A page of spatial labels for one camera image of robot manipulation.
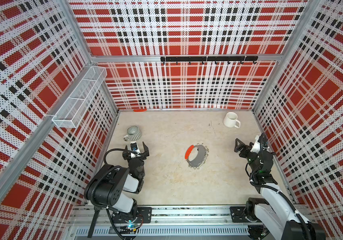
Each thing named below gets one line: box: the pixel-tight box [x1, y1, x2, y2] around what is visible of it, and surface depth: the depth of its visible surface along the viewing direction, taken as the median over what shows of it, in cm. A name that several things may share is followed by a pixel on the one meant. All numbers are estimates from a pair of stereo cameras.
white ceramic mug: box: [223, 111, 241, 128], surface depth 110 cm
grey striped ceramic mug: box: [123, 125, 142, 141], surface depth 101 cm
